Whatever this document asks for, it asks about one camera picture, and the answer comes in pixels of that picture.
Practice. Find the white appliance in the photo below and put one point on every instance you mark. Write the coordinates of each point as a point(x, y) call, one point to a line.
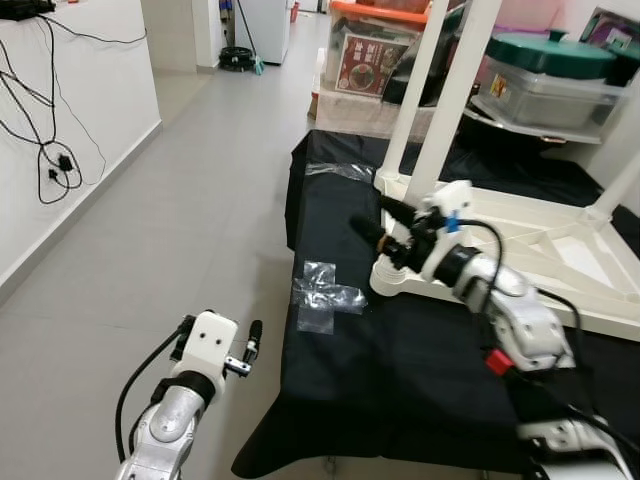
point(262, 28)

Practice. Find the clear plastic storage container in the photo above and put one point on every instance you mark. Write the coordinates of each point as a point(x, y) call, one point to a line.
point(555, 100)

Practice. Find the black glossy bag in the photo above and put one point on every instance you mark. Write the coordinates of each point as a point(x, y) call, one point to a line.
point(405, 85)

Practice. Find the red printed carton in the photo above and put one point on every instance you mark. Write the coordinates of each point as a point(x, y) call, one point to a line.
point(370, 65)

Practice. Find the clear tape strip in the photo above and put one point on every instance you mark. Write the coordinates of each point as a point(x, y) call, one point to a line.
point(340, 171)

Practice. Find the teal mop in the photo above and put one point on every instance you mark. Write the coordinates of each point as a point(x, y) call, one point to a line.
point(258, 66)

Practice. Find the tan rubber band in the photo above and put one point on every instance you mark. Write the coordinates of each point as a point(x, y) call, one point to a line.
point(384, 241)

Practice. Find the white plastic table top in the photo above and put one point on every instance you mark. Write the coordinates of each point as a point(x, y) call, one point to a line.
point(560, 250)

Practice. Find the clear tape patch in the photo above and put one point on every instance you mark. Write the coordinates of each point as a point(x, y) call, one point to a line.
point(325, 295)

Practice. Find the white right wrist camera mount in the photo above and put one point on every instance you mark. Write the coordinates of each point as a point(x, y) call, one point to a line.
point(450, 205)

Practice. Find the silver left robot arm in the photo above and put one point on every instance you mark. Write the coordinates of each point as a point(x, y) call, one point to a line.
point(165, 430)

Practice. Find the orange lidded storage box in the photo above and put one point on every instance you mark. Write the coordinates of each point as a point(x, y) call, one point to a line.
point(375, 10)

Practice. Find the green lidded pot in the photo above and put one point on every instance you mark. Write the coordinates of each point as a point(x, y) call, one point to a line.
point(550, 55)

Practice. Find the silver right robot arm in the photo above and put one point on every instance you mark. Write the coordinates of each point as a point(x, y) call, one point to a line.
point(530, 320)

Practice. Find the black tablecloth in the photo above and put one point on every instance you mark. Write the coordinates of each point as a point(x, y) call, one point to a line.
point(400, 380)

